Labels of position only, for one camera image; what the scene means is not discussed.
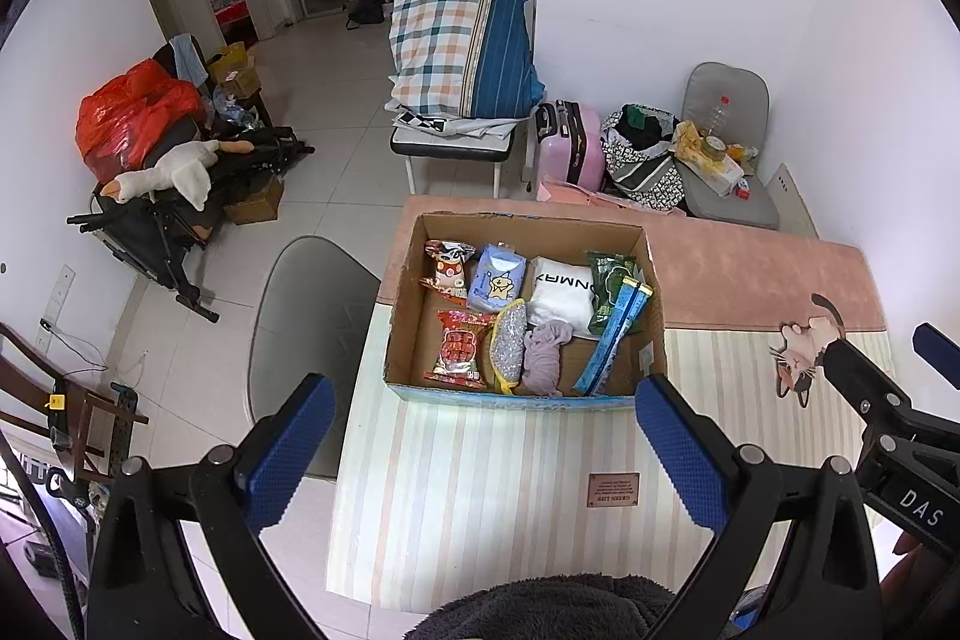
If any yellow plastic bag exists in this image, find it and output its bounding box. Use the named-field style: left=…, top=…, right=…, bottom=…
left=673, top=120, right=710, bottom=161

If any person's dark fleece clothing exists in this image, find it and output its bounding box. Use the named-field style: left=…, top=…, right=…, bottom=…
left=405, top=574, right=676, bottom=640

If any cartoon print red snack packet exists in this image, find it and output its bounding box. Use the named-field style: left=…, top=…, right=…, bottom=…
left=420, top=240, right=477, bottom=298

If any white goose plush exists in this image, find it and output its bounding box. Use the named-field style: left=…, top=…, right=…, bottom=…
left=101, top=137, right=256, bottom=211

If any white board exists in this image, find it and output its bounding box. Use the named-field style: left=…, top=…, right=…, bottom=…
left=772, top=164, right=818, bottom=240

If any small brown cardboard box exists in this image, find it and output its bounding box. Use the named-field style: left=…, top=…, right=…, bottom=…
left=223, top=175, right=286, bottom=226

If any green packet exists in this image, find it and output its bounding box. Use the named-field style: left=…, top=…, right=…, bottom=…
left=586, top=250, right=647, bottom=333

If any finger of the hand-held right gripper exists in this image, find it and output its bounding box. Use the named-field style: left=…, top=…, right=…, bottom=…
left=821, top=336, right=912, bottom=438
left=913, top=323, right=960, bottom=386

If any yellow topped cardboard box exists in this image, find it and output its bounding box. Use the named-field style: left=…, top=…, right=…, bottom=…
left=206, top=42, right=262, bottom=97

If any long blue strip packet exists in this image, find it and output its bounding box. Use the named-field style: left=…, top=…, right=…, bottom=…
left=574, top=280, right=653, bottom=397

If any wall socket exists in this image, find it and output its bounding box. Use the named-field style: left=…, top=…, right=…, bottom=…
left=37, top=265, right=76, bottom=330

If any white packet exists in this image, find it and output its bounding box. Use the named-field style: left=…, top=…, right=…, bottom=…
left=526, top=257, right=601, bottom=339

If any plaid duvet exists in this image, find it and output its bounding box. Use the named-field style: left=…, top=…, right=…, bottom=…
left=386, top=0, right=545, bottom=120

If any silver glitter pouch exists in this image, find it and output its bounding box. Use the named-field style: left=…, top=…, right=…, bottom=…
left=484, top=299, right=530, bottom=395

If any grey shell chair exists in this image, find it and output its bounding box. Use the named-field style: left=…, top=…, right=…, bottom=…
left=249, top=236, right=382, bottom=480

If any grey padded chair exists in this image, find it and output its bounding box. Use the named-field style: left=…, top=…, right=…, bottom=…
left=681, top=62, right=779, bottom=229

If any purple soft cloth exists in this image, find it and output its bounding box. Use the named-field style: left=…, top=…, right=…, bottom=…
left=521, top=319, right=575, bottom=397

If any clear plastic bottle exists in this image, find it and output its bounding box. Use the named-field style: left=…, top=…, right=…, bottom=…
left=705, top=95, right=732, bottom=142

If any white patterned sheet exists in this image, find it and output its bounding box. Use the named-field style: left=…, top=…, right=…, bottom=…
left=386, top=104, right=518, bottom=137

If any light blue cloth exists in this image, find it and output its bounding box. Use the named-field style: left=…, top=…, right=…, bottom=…
left=169, top=35, right=211, bottom=90

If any blue tissue pack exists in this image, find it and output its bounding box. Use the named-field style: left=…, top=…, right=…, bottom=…
left=466, top=244, right=526, bottom=315

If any black and white patterned bag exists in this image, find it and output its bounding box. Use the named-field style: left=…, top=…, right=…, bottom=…
left=600, top=101, right=687, bottom=214

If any red plastic bag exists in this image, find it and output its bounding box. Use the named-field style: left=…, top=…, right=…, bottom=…
left=75, top=59, right=207, bottom=185

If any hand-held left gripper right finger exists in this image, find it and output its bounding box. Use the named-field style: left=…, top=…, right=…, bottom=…
left=636, top=374, right=882, bottom=640

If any wooden chair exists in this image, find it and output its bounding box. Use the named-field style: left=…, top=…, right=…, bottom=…
left=0, top=321, right=149, bottom=483

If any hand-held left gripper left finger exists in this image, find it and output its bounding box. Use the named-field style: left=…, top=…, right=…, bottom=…
left=86, top=374, right=337, bottom=640

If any black folded frame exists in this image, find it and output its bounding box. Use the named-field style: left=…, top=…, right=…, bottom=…
left=67, top=126, right=316, bottom=322

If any white box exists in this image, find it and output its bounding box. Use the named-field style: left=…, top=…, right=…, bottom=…
left=694, top=156, right=743, bottom=195

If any person's right hand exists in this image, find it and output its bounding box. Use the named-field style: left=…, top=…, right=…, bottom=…
left=892, top=531, right=960, bottom=611

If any pink suitcase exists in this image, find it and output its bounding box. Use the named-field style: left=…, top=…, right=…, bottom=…
left=534, top=100, right=605, bottom=191

